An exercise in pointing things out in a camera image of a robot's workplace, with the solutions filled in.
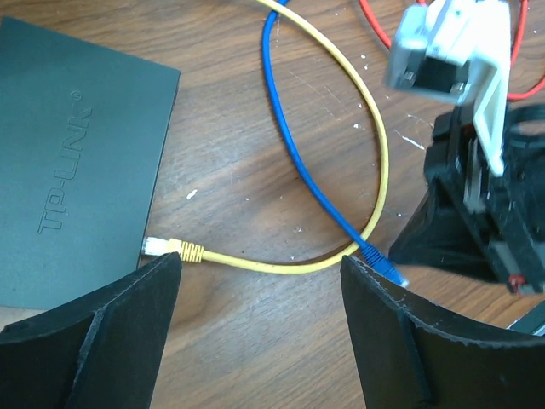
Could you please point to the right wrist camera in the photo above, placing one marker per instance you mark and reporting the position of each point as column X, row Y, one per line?
column 458, row 52

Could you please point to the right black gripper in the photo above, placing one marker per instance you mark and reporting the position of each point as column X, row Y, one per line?
column 474, row 224

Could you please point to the black network switch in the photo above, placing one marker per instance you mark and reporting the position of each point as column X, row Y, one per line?
column 83, row 129

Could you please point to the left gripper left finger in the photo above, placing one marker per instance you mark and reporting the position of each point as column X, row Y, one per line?
column 101, row 350

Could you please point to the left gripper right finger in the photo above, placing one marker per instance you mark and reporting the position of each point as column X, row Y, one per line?
column 412, row 353

